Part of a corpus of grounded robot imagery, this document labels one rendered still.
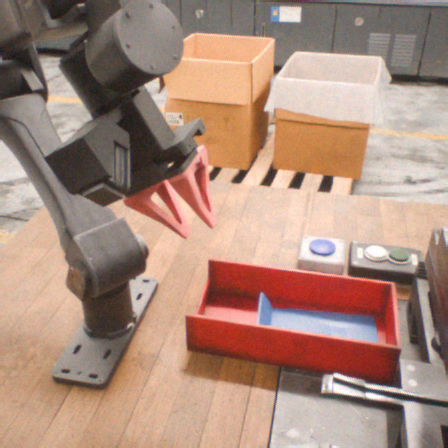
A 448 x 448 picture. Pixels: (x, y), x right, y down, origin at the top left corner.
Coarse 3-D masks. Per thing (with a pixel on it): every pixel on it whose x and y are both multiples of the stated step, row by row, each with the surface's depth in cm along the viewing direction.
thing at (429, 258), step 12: (444, 228) 36; (432, 240) 43; (444, 240) 35; (432, 252) 43; (444, 252) 35; (432, 264) 42; (444, 264) 34; (432, 276) 42; (444, 276) 34; (432, 288) 41; (444, 288) 34; (432, 300) 41; (444, 300) 33; (444, 312) 37; (444, 324) 37; (444, 336) 36; (444, 348) 36; (444, 360) 36
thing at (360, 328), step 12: (264, 300) 68; (264, 312) 66; (276, 312) 69; (288, 312) 69; (300, 312) 69; (312, 312) 69; (264, 324) 65; (276, 324) 67; (288, 324) 67; (300, 324) 67; (312, 324) 67; (324, 324) 67; (336, 324) 67; (348, 324) 67; (360, 324) 67; (372, 324) 67; (348, 336) 65; (360, 336) 65; (372, 336) 65
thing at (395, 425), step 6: (396, 372) 52; (396, 378) 52; (396, 384) 52; (390, 414) 53; (396, 414) 50; (402, 414) 48; (390, 420) 53; (396, 420) 50; (402, 420) 47; (390, 426) 53; (396, 426) 50; (402, 426) 47; (390, 432) 52; (396, 432) 49; (402, 432) 47; (390, 438) 52; (396, 438) 49; (402, 438) 46; (444, 438) 46; (390, 444) 52; (396, 444) 49; (402, 444) 46; (444, 444) 48
